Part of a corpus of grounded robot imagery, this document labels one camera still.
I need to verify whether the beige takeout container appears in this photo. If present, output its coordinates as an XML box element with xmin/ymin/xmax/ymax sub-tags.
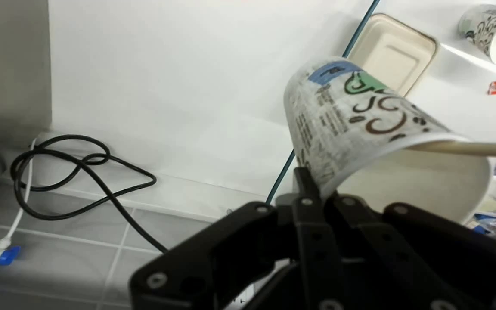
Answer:
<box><xmin>347</xmin><ymin>13</ymin><xmax>442</xmax><ymax>99</ymax></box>

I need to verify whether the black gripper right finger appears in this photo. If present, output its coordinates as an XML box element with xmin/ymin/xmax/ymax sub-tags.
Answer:
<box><xmin>330</xmin><ymin>197</ymin><xmax>496</xmax><ymax>310</ymax></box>

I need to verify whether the paper cup with colourful print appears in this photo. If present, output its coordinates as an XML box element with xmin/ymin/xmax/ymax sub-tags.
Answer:
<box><xmin>283</xmin><ymin>56</ymin><xmax>495</xmax><ymax>228</ymax></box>

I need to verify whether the white cable with blue connector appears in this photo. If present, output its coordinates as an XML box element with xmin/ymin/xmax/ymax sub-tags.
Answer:
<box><xmin>0</xmin><ymin>137</ymin><xmax>39</xmax><ymax>283</ymax></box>

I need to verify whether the paper cup with grey pattern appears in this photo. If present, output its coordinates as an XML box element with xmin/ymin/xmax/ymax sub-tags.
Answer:
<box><xmin>455</xmin><ymin>4</ymin><xmax>496</xmax><ymax>73</ymax></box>

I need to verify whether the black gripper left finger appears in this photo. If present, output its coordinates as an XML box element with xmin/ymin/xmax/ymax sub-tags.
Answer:
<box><xmin>128</xmin><ymin>166</ymin><xmax>349</xmax><ymax>310</ymax></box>

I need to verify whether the black floor cable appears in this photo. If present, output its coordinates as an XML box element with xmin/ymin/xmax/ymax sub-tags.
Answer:
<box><xmin>9</xmin><ymin>133</ymin><xmax>171</xmax><ymax>256</ymax></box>

